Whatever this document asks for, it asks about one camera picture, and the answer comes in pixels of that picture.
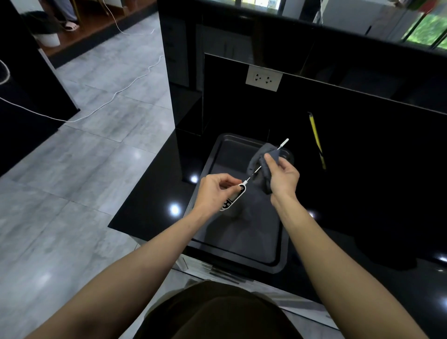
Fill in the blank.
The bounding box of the white power cable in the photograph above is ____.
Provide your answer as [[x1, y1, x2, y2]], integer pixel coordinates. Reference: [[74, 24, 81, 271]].
[[0, 0, 164, 123]]

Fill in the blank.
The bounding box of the white plant pot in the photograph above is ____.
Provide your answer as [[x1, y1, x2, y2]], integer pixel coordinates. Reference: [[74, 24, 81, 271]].
[[33, 32, 61, 48]]

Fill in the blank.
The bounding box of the black metal tray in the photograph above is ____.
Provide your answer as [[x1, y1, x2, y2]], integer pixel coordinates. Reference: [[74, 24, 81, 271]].
[[184, 133, 295, 274]]

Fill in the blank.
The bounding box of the yellow black pen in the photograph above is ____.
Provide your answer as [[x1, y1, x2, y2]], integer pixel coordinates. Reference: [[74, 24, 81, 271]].
[[308, 112, 327, 170]]

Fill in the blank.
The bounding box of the white digital probe thermometer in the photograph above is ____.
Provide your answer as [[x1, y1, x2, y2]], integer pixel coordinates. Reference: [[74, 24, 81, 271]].
[[220, 138, 290, 212]]

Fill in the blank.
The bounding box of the person's right hand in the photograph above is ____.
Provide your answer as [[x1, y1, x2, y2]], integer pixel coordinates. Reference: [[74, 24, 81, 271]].
[[264, 153, 300, 207]]

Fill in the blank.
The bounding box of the grey cleaning cloth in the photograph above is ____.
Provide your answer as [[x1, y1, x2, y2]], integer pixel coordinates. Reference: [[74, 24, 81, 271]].
[[247, 142, 284, 195]]

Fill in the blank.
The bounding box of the person's left hand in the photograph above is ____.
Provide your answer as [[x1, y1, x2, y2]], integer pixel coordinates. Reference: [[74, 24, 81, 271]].
[[193, 173, 244, 219]]

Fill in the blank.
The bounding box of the person's left forearm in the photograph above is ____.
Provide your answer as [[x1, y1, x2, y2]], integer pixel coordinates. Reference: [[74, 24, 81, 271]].
[[26, 207, 219, 339]]

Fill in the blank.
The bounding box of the person's right forearm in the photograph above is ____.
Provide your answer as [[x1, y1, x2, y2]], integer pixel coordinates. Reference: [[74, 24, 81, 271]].
[[271, 194, 428, 339]]

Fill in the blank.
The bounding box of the white wall power socket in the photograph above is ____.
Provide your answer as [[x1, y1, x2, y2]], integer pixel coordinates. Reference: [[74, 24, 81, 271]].
[[245, 64, 283, 92]]

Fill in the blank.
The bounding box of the person's dark shirt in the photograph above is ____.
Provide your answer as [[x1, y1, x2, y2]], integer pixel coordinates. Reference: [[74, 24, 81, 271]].
[[133, 280, 304, 339]]

